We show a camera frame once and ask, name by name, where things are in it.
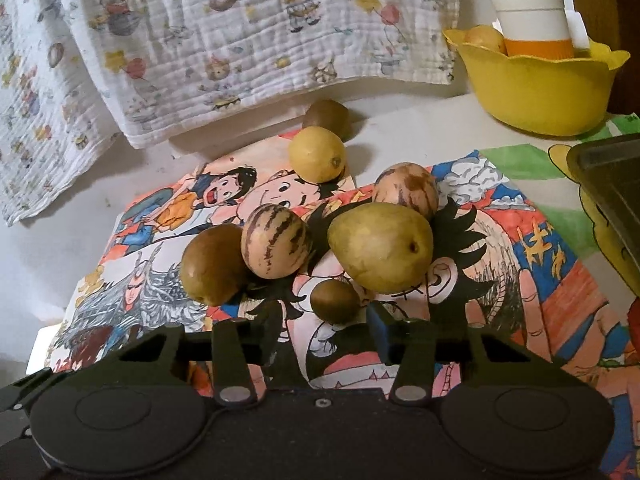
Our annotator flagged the large green pear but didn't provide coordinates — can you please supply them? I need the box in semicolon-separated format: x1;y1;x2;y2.
327;201;435;295

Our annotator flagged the dark plastic tray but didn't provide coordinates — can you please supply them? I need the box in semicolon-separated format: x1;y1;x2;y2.
566;132;640;306

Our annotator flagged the printed white muslin blanket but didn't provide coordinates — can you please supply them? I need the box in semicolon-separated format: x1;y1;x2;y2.
0;0;462;227

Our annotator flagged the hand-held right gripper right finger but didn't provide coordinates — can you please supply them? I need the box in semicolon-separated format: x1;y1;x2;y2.
366;302;534;407

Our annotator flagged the yellow lemon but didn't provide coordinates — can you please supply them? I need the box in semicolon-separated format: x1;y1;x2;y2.
288;126;348;184

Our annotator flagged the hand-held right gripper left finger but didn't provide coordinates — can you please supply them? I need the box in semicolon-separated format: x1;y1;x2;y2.
105;304;287;407

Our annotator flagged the brownish green pear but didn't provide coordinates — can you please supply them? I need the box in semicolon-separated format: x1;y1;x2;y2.
180;224;254;307

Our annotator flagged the striped pepino melon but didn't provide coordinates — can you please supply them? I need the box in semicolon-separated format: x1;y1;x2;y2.
240;203;309;280
373;162;440;221

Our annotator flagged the white card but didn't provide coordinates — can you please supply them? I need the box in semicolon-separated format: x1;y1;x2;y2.
564;9;595;52

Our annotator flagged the yellow scalloped plastic bowl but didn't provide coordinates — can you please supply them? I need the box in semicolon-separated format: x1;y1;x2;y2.
443;27;631;137

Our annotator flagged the white and orange cup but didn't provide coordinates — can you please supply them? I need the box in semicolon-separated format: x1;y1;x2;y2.
489;0;574;60

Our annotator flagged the small brown kiwi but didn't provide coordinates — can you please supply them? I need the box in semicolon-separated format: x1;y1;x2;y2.
309;278;360;324

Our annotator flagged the armored figure drawing paper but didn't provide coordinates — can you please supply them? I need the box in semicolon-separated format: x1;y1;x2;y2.
47;252;213;377

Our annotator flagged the yellow bear drawing paper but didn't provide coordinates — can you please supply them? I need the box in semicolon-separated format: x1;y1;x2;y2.
479;110;640;311

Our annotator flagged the large brown kiwi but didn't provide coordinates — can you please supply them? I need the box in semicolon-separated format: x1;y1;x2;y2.
301;99;351;140

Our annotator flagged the black-haired face drawing paper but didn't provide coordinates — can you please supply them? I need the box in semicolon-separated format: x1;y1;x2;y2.
240;149;640;480

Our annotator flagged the reddish yellow pear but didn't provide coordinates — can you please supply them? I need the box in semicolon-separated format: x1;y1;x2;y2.
462;25;508;56

